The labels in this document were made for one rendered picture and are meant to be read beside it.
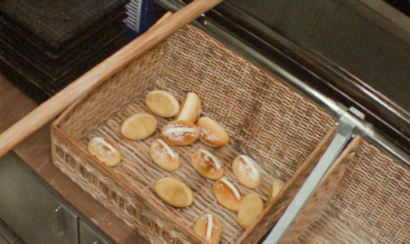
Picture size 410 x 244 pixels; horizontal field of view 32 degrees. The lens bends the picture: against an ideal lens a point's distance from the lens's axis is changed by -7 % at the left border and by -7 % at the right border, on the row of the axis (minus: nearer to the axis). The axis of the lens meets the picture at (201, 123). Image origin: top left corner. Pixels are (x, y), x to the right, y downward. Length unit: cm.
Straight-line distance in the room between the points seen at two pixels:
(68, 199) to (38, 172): 12
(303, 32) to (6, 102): 85
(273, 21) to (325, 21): 14
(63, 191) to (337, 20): 80
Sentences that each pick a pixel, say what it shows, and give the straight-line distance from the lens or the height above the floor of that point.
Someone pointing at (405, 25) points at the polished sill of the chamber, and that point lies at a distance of 162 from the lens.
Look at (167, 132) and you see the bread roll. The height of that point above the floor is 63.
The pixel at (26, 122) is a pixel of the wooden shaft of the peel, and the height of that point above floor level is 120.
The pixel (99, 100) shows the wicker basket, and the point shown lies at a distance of 192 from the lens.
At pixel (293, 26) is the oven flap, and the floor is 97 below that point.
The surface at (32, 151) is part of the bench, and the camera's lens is 196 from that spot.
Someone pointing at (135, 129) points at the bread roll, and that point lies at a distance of 194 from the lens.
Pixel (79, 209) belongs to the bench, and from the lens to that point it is 185.
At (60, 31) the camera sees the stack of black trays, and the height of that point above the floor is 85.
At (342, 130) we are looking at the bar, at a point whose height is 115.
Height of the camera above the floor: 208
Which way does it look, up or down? 47 degrees down
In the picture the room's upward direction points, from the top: 11 degrees clockwise
